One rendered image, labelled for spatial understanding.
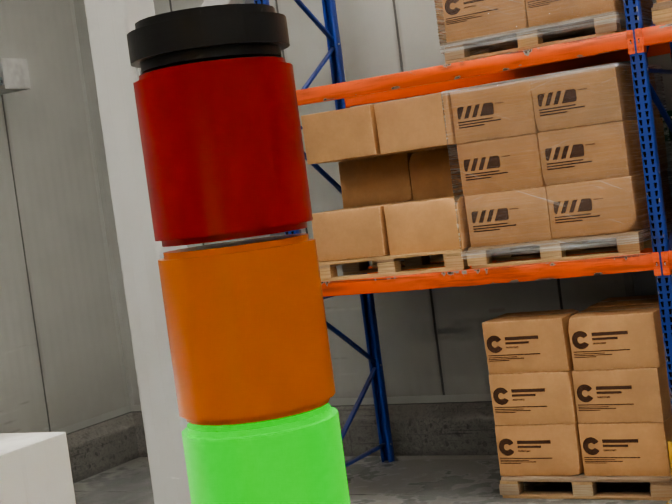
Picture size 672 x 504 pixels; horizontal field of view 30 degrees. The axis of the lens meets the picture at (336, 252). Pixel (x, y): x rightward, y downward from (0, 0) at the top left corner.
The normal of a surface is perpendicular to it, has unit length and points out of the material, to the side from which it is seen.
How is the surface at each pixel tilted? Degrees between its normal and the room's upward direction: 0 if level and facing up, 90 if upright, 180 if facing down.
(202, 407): 90
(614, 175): 88
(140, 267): 90
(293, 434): 90
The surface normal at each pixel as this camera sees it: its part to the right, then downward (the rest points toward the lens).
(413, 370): -0.49, 0.11
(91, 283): 0.86, -0.09
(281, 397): 0.40, 0.00
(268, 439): 0.15, 0.04
